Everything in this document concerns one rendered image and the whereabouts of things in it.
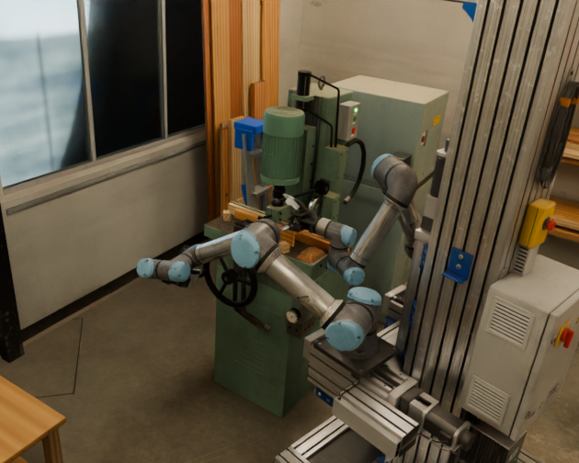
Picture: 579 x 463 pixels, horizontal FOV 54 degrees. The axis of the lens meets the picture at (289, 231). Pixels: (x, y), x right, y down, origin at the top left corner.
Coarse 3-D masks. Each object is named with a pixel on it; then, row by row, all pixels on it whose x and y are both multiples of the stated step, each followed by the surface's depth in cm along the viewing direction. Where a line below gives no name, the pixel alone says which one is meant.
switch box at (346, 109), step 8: (344, 104) 257; (352, 104) 259; (344, 112) 257; (352, 112) 258; (344, 120) 259; (352, 120) 260; (344, 128) 260; (352, 128) 263; (344, 136) 261; (352, 136) 265
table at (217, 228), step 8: (232, 216) 279; (208, 224) 269; (216, 224) 270; (224, 224) 270; (232, 224) 271; (208, 232) 269; (216, 232) 266; (224, 232) 263; (232, 232) 263; (296, 240) 261; (296, 248) 254; (304, 248) 254; (232, 256) 252; (288, 256) 247; (296, 264) 245; (304, 264) 243; (312, 264) 242; (320, 264) 247; (304, 272) 244; (312, 272) 243
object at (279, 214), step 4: (284, 204) 263; (268, 208) 259; (272, 208) 258; (276, 208) 259; (280, 208) 259; (284, 208) 260; (288, 208) 263; (292, 208) 266; (268, 212) 259; (272, 212) 258; (276, 212) 257; (280, 212) 258; (284, 212) 261; (288, 212) 264; (272, 216) 259; (276, 216) 258; (280, 216) 259; (284, 216) 262; (288, 216) 265; (276, 220) 259; (280, 220) 261
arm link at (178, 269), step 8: (176, 256) 218; (184, 256) 218; (160, 264) 214; (168, 264) 213; (176, 264) 211; (184, 264) 212; (192, 264) 219; (160, 272) 213; (168, 272) 211; (176, 272) 210; (184, 272) 212; (176, 280) 212; (184, 280) 212
